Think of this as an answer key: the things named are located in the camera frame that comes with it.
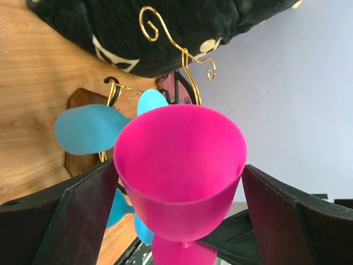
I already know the black floral blanket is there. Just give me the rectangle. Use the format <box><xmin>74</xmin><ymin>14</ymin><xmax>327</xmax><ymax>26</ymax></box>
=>
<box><xmin>26</xmin><ymin>0</ymin><xmax>294</xmax><ymax>78</ymax></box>

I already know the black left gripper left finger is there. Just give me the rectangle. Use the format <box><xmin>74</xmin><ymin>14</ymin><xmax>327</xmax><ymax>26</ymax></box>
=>
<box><xmin>1</xmin><ymin>160</ymin><xmax>119</xmax><ymax>264</ymax></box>

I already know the blue wine glass front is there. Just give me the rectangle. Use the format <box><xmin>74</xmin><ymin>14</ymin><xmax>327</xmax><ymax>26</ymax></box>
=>
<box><xmin>106</xmin><ymin>187</ymin><xmax>157</xmax><ymax>246</ymax></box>

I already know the gold wire wine glass rack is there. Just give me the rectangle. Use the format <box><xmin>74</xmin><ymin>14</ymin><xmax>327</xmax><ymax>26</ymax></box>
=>
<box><xmin>66</xmin><ymin>6</ymin><xmax>217</xmax><ymax>177</ymax></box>

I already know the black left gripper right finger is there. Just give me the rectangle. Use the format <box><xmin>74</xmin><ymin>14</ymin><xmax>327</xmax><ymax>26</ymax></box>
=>
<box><xmin>200</xmin><ymin>165</ymin><xmax>352</xmax><ymax>264</ymax></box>

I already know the blue wine glass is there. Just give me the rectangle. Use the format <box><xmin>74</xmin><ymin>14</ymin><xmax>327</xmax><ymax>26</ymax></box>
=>
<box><xmin>106</xmin><ymin>187</ymin><xmax>157</xmax><ymax>246</ymax></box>
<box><xmin>54</xmin><ymin>89</ymin><xmax>169</xmax><ymax>155</ymax></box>

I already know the magenta plastic wine glass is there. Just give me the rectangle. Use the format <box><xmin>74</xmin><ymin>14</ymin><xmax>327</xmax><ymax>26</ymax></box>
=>
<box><xmin>113</xmin><ymin>105</ymin><xmax>247</xmax><ymax>264</ymax></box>

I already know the blue wine glass rear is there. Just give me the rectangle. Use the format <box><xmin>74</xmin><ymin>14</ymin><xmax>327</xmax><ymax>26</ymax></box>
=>
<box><xmin>54</xmin><ymin>89</ymin><xmax>169</xmax><ymax>155</ymax></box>

